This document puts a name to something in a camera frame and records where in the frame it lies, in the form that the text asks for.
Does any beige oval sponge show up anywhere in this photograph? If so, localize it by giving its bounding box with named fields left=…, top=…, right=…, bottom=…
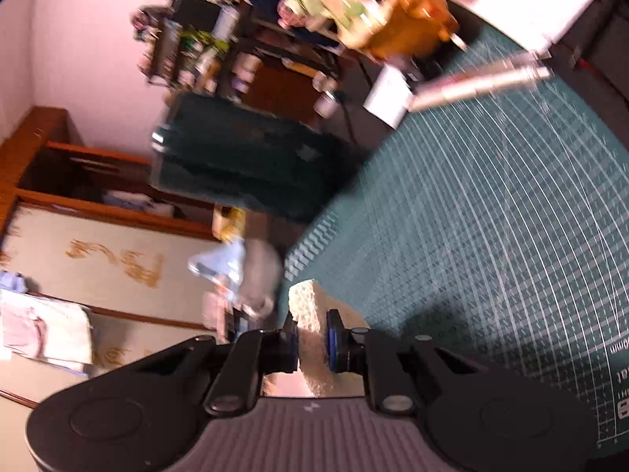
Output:
left=288, top=279, right=370, bottom=397

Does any white bowl red rim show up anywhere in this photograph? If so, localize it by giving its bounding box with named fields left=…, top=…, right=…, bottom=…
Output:
left=261, top=371, right=315, bottom=398

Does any blue hat white teapot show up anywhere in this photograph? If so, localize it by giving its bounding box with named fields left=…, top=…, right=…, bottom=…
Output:
left=188, top=236, right=283, bottom=320

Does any green cutting mat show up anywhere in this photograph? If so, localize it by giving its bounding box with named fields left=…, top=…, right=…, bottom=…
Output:
left=285, top=77, right=628, bottom=455

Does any white card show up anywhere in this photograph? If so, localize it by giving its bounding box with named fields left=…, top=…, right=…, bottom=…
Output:
left=364, top=64, right=413, bottom=129

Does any white pen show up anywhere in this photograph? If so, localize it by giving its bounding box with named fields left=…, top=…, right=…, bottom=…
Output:
left=407, top=66, right=553, bottom=112

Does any orange pig teapot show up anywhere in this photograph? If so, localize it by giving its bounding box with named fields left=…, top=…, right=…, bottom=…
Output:
left=313, top=0, right=468, bottom=63

